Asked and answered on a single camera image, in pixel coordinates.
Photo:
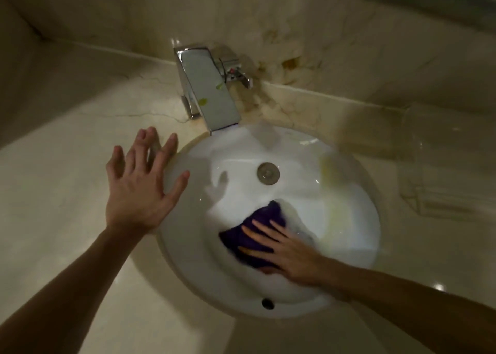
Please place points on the person's right hand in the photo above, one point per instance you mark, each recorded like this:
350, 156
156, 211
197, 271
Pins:
294, 257

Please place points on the person's left hand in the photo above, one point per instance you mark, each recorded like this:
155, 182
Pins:
135, 195

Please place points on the purple cleaning cloth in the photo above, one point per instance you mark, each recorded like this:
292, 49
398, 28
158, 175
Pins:
263, 214

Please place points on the white round sink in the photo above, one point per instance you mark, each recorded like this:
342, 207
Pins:
348, 218

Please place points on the person's left forearm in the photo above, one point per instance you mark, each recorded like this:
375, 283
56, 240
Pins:
69, 295

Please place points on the person's right forearm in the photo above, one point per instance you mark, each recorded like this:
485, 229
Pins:
418, 311

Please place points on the beige marble countertop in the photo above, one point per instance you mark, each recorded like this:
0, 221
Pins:
58, 179

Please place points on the chrome sink drain stopper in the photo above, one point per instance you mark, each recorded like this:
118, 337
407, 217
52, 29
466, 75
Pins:
268, 173

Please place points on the chrome square faucet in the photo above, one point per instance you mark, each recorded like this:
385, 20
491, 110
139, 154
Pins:
209, 90

